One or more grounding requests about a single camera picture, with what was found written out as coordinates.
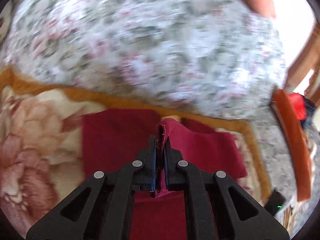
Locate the floral grey bed sheet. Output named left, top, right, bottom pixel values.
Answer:
left=1, top=0, right=300, bottom=209

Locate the dark red knit sweater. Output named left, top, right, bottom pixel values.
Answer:
left=82, top=109, right=247, bottom=239

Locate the red object beside bed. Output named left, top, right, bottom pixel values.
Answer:
left=288, top=93, right=306, bottom=121

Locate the orange cream floral fleece blanket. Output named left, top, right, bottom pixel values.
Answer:
left=1, top=68, right=271, bottom=236

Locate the orange wooden bed frame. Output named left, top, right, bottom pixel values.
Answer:
left=271, top=88, right=312, bottom=202

